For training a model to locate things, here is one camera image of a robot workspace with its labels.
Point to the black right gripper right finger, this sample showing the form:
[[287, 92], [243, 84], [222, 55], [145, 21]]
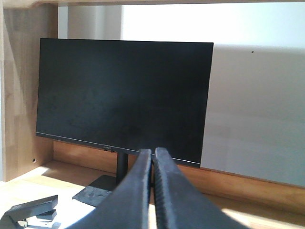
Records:
[[178, 204]]

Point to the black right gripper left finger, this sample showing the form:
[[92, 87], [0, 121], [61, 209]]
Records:
[[127, 206]]

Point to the black orange stapler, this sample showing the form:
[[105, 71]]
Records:
[[41, 208]]

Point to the black computer monitor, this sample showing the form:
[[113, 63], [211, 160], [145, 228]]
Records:
[[123, 96]]

